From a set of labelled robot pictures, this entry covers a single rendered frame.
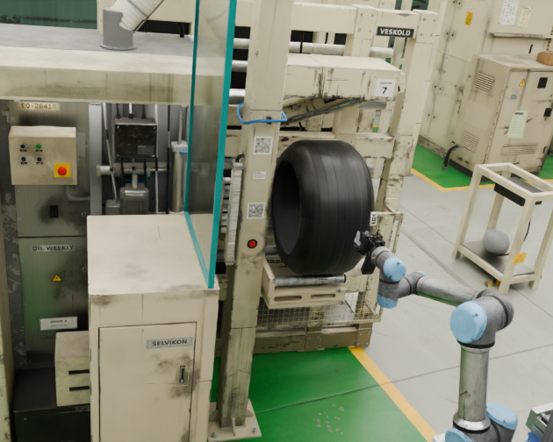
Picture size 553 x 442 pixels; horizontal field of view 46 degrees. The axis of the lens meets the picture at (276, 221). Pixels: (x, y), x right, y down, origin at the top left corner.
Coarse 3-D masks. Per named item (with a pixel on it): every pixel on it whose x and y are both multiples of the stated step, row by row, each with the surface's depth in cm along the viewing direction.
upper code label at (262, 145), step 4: (256, 140) 257; (260, 140) 258; (264, 140) 258; (268, 140) 259; (256, 144) 258; (260, 144) 259; (264, 144) 259; (268, 144) 259; (256, 148) 259; (260, 148) 259; (264, 148) 260; (268, 148) 260; (256, 152) 260; (260, 152) 260; (264, 152) 261; (268, 152) 261
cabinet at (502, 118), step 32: (480, 64) 671; (512, 64) 647; (544, 64) 669; (480, 96) 675; (512, 96) 655; (544, 96) 674; (480, 128) 679; (512, 128) 674; (544, 128) 695; (480, 160) 683; (512, 160) 696; (544, 160) 718
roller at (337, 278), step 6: (276, 276) 283; (282, 276) 283; (288, 276) 284; (294, 276) 285; (300, 276) 285; (306, 276) 286; (312, 276) 287; (318, 276) 287; (324, 276) 288; (330, 276) 289; (336, 276) 290; (342, 276) 290; (276, 282) 281; (282, 282) 282; (288, 282) 283; (294, 282) 284; (300, 282) 285; (306, 282) 286; (312, 282) 287; (318, 282) 287; (324, 282) 288; (330, 282) 289; (336, 282) 290; (342, 282) 291
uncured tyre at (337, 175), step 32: (288, 160) 279; (320, 160) 264; (352, 160) 268; (288, 192) 313; (320, 192) 258; (352, 192) 262; (288, 224) 313; (320, 224) 259; (352, 224) 262; (288, 256) 282; (320, 256) 266; (352, 256) 271
